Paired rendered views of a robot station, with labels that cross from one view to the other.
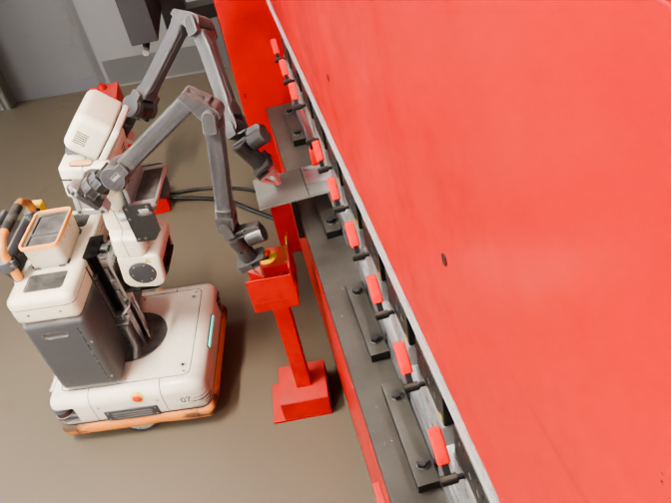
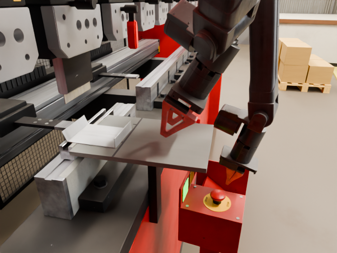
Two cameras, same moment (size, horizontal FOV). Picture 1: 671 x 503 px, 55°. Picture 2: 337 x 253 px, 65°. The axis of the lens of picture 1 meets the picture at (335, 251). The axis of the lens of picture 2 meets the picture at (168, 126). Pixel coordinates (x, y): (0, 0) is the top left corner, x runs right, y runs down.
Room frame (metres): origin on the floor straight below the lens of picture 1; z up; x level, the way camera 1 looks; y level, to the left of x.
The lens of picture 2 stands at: (2.34, 0.29, 1.26)
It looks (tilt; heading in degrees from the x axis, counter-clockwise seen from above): 26 degrees down; 198
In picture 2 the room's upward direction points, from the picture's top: straight up
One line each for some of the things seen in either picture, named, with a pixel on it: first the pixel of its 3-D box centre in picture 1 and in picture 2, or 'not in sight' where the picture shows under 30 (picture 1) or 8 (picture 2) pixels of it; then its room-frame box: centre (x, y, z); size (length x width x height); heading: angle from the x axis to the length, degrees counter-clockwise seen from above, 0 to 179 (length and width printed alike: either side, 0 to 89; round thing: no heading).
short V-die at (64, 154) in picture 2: not in sight; (90, 130); (1.88, -0.05, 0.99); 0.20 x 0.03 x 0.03; 6
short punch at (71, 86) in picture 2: not in sight; (75, 73); (1.91, -0.05, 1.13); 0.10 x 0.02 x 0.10; 6
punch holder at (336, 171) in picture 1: (347, 168); (134, 0); (1.53, -0.08, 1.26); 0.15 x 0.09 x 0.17; 6
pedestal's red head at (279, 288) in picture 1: (271, 271); (215, 198); (1.75, 0.24, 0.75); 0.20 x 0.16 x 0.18; 179
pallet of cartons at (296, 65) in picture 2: not in sight; (300, 62); (-2.39, 0.99, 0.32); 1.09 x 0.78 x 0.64; 1
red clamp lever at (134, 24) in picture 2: (315, 152); (130, 27); (1.75, 0.00, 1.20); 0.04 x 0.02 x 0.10; 96
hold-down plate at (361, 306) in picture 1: (366, 318); (168, 93); (1.30, -0.05, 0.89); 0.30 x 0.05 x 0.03; 6
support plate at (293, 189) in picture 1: (293, 186); (148, 138); (1.89, 0.10, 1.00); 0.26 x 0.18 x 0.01; 96
